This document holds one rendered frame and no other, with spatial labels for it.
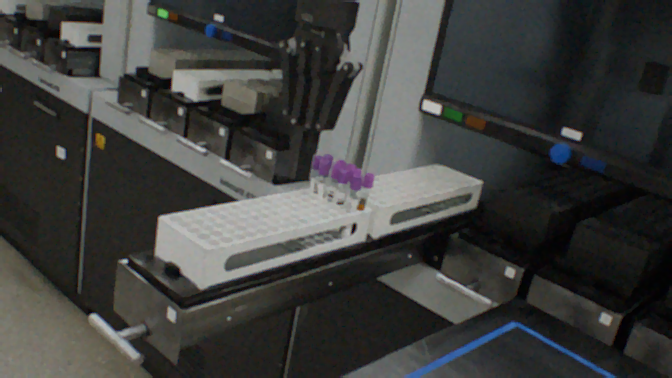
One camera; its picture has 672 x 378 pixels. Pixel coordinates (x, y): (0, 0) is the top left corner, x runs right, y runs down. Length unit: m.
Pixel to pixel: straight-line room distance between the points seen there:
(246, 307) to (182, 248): 0.11
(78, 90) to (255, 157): 0.73
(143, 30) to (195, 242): 1.15
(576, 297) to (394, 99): 0.49
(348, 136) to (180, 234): 0.61
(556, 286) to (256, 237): 0.46
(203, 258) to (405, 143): 0.58
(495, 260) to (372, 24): 0.50
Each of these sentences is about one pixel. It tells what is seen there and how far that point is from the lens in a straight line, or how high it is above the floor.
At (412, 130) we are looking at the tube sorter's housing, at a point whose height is 0.92.
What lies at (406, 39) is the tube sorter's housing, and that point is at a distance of 1.25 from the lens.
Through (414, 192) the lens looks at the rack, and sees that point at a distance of 1.09.
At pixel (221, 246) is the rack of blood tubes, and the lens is 0.78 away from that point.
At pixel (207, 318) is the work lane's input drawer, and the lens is 0.79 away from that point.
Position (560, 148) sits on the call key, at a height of 0.99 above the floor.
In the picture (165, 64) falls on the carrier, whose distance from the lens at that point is 1.77.
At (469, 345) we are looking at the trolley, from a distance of 0.79.
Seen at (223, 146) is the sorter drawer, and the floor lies 0.76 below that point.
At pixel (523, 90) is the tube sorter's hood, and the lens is 1.11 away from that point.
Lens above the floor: 1.20
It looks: 19 degrees down
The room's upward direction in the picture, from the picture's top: 11 degrees clockwise
